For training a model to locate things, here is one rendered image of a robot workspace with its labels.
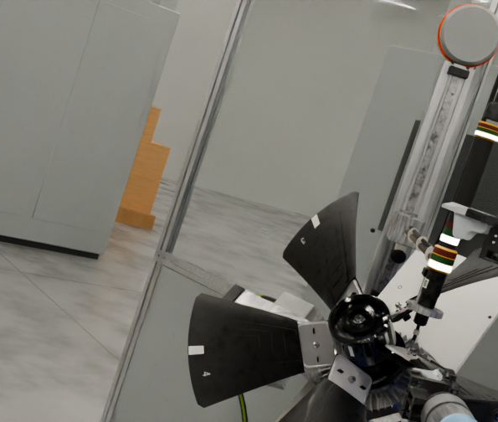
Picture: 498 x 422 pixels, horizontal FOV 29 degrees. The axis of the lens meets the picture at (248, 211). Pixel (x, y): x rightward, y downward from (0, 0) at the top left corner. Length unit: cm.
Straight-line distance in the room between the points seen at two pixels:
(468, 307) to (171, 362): 122
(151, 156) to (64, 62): 297
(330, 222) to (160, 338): 121
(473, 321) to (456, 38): 75
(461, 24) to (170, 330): 134
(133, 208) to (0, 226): 295
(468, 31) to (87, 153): 519
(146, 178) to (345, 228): 803
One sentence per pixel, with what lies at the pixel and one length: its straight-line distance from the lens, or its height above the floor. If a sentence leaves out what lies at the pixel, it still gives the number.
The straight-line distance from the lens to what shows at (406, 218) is 236.
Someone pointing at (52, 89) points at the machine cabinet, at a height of 120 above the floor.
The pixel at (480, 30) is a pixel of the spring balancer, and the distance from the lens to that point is 249.
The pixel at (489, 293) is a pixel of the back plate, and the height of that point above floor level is 131.
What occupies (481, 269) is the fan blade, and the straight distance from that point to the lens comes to 190.
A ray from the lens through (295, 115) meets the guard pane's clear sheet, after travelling 289.
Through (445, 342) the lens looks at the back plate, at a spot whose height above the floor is 119.
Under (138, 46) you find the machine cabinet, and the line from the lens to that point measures 741.
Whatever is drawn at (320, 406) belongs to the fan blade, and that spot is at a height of 107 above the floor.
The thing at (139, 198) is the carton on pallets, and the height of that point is 27.
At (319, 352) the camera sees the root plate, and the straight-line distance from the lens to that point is 187.
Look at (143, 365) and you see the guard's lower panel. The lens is 316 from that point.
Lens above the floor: 153
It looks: 6 degrees down
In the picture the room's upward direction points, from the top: 18 degrees clockwise
